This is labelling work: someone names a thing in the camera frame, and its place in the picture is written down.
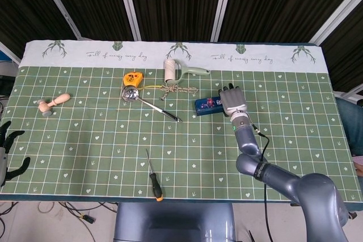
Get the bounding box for black orange screwdriver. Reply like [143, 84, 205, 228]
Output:
[145, 148, 164, 202]

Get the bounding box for person in blue jeans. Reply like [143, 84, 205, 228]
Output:
[334, 97, 363, 171]

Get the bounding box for yellow tape measure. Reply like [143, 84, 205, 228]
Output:
[123, 71, 164, 89]

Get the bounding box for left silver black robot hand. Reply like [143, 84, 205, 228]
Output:
[0, 121, 31, 188]

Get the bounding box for steel ladle black handle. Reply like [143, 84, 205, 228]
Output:
[121, 85, 183, 123]

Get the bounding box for black cable plug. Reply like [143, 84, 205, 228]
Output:
[78, 213, 96, 224]

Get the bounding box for white partition post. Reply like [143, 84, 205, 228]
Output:
[309, 0, 363, 46]
[115, 0, 142, 41]
[34, 0, 83, 40]
[210, 0, 232, 42]

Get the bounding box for braided beige rope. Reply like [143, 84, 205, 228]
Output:
[158, 83, 199, 101]

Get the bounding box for green grid tablecloth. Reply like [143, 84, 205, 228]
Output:
[0, 40, 363, 202]

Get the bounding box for beige rounded object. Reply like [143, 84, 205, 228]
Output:
[33, 93, 71, 117]

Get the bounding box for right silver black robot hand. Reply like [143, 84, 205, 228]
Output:
[217, 82, 250, 118]

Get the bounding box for blue glasses case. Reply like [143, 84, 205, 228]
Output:
[194, 96, 227, 117]

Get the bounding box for pale green lint roller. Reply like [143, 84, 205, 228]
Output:
[163, 58, 211, 84]

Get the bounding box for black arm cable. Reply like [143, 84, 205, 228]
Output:
[251, 122, 275, 242]

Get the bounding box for grey robot torso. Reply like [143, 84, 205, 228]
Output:
[113, 201, 236, 242]

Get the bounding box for black floor cable tangle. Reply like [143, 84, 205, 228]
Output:
[0, 201, 119, 242]

